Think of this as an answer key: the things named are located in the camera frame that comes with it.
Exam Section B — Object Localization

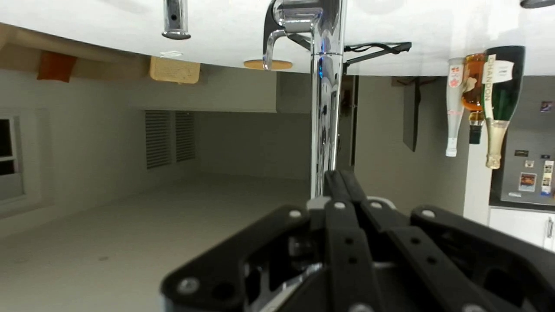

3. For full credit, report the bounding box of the black mini tripod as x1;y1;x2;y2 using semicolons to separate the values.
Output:
344;42;413;67

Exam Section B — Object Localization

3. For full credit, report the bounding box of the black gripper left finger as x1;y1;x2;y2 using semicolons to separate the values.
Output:
160;171;348;312

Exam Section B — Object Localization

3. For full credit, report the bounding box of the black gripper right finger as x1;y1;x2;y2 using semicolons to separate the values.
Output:
341;174;555;312

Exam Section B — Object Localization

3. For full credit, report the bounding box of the clear glass bottle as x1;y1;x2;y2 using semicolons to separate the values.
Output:
446;60;464;158

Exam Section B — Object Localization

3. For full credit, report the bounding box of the dark wine bottle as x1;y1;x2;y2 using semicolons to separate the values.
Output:
485;46;526;171

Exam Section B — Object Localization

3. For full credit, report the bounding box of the small chrome soap dispenser cap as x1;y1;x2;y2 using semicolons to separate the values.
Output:
164;0;190;41

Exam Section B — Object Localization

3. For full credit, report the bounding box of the chrome gooseneck kitchen faucet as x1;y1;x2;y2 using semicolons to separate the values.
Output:
263;0;346;198

